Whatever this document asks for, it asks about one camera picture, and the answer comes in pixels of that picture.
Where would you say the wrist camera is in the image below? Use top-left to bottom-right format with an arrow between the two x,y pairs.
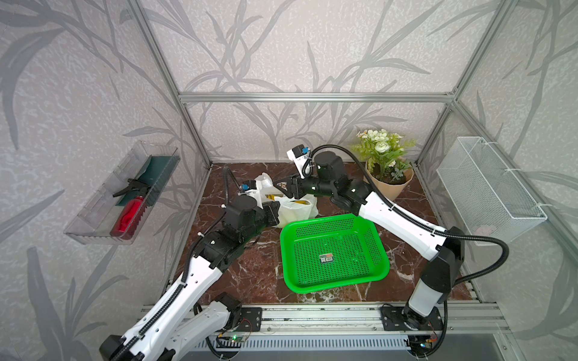
287,144 -> 312,179
240,180 -> 257,192

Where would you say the white printed plastic bag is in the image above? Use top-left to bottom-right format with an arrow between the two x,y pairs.
247,173 -> 319,229

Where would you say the green plastic perforated basket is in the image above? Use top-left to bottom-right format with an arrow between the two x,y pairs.
280,214 -> 390,294

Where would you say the basket barcode label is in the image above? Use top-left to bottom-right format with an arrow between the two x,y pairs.
319,254 -> 334,264

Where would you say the white wire mesh basket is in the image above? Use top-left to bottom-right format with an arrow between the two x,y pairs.
437,136 -> 548,243

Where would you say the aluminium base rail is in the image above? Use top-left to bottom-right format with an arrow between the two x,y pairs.
120,299 -> 519,360

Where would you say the clear plastic wall tray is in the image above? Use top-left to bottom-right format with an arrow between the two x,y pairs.
64,141 -> 181,245

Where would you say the dark green cloth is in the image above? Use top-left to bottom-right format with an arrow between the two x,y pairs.
116,156 -> 180,208

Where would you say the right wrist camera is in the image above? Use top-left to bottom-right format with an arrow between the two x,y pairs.
287,144 -> 312,179

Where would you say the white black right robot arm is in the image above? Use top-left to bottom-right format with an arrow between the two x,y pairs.
273,174 -> 464,320

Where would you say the beige plastic flower pot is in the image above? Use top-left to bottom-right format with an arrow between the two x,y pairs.
365,162 -> 414,201

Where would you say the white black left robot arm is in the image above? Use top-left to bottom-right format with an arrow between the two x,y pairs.
99,195 -> 281,360

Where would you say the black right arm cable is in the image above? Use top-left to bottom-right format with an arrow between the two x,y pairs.
301,143 -> 510,357

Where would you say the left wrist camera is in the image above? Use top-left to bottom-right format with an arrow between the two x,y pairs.
240,180 -> 257,192

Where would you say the red black spray bottle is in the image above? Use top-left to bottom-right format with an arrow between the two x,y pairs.
110,178 -> 151,240

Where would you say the artificial white flower plant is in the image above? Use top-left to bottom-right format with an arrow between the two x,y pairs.
352,129 -> 415,185

